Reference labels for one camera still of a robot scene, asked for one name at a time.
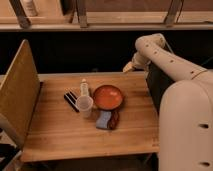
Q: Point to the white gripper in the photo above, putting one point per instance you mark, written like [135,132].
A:
[130,66]

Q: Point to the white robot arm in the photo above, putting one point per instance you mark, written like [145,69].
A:
[186,108]

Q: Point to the right dark side panel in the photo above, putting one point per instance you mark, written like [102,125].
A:
[157,82]

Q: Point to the orange round plate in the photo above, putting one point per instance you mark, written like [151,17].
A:
[107,97]

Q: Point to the small white bottle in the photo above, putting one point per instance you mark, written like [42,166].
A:
[84,88]

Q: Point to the clear plastic cup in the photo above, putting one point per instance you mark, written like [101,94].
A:
[84,105]

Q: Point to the blue sponge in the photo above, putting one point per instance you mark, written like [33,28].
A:
[103,120]

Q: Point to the left wooden side panel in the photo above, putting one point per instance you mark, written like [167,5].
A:
[19,90]

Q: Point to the white bottle on shelf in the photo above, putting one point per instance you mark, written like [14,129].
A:
[30,8]

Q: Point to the wooden shelf frame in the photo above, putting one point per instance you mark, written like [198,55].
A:
[110,15]

